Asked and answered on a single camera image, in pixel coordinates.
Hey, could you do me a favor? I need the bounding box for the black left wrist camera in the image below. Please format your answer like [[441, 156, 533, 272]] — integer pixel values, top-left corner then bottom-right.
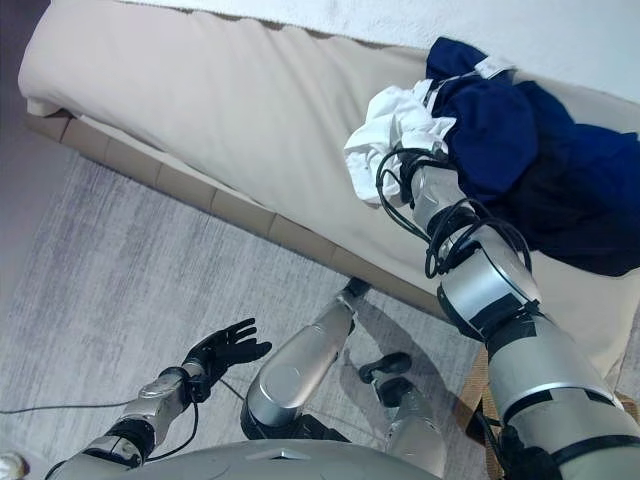
[[187, 377, 211, 404]]

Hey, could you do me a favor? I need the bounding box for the black garment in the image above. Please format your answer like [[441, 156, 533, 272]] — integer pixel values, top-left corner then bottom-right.
[[469, 124, 640, 279]]

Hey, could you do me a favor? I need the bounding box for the bed with beige cover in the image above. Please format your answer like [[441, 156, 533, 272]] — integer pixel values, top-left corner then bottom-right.
[[17, 0, 640, 396]]

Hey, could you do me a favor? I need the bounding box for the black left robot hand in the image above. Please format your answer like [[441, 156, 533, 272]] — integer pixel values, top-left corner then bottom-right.
[[182, 318, 274, 376]]

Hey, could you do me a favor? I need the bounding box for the navy blue garment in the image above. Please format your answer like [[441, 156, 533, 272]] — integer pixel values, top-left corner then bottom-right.
[[424, 35, 640, 211]]

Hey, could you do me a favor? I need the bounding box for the silver robot leg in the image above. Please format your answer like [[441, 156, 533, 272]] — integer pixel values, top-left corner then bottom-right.
[[240, 277, 371, 442], [358, 352, 449, 479]]

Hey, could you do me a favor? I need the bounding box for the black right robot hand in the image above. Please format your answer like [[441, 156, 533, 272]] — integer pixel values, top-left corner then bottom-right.
[[398, 142, 451, 172]]

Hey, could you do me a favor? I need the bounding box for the grey robot torso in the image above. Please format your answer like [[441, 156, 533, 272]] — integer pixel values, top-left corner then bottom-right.
[[64, 439, 441, 480]]

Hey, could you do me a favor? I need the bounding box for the white garment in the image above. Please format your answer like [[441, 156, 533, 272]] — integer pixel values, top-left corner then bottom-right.
[[343, 79, 459, 211]]

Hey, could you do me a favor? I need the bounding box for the woven tan laundry basket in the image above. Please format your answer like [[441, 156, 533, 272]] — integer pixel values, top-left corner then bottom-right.
[[452, 344, 640, 441]]

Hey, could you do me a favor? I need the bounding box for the silver left robot leg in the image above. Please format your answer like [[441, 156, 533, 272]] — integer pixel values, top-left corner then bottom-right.
[[240, 277, 371, 442]]

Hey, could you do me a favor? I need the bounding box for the silver right robot leg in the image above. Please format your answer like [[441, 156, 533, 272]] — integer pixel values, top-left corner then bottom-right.
[[358, 352, 449, 479]]

